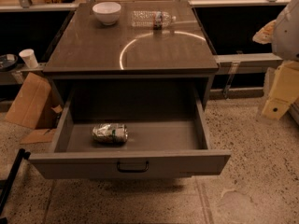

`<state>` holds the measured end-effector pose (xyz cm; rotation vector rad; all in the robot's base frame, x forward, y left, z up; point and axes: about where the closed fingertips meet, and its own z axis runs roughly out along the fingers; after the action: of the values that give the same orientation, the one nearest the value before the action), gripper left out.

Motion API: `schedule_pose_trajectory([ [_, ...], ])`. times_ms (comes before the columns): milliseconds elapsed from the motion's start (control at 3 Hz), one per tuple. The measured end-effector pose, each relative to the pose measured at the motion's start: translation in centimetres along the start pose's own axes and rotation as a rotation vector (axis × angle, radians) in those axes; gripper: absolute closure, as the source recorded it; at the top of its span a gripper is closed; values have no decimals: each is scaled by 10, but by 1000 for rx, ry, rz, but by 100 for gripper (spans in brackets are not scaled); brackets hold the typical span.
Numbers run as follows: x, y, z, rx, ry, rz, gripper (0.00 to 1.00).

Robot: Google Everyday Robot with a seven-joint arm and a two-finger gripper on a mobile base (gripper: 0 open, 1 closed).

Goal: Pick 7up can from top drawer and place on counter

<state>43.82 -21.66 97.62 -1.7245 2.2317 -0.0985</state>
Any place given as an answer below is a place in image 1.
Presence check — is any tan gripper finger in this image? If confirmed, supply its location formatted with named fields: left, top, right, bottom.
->
left=252, top=20, right=276, bottom=45
left=262, top=61, right=299, bottom=120

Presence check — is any crushed silver green soda can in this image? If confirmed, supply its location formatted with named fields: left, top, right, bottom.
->
left=93, top=123, right=128, bottom=144

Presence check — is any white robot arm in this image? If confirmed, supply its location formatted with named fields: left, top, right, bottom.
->
left=252, top=0, right=299, bottom=120

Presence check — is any grey counter cabinet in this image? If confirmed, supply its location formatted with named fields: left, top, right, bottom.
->
left=44, top=1, right=219, bottom=103

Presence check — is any grey open top drawer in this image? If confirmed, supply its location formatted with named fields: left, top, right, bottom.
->
left=29, top=84, right=231, bottom=179

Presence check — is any clear plastic water bottle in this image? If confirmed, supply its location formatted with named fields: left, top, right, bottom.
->
left=131, top=10, right=176, bottom=30

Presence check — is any white ceramic bowl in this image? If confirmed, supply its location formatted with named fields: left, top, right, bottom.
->
left=93, top=2, right=121, bottom=25

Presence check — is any brown cardboard sheet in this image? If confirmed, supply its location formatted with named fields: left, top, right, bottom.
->
left=5, top=73, right=62, bottom=129

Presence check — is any white paper cup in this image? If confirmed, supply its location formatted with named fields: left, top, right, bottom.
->
left=19, top=49, right=38, bottom=68

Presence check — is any small brown cardboard piece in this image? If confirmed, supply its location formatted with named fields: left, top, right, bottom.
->
left=21, top=129, right=56, bottom=144

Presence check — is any black round dish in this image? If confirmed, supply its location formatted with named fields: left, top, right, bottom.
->
left=0, top=54, right=18, bottom=72

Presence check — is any black metal stand leg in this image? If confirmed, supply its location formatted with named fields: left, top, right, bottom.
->
left=0, top=148, right=31, bottom=216

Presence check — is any black drawer handle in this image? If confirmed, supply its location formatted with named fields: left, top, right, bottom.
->
left=116, top=161, right=150, bottom=174

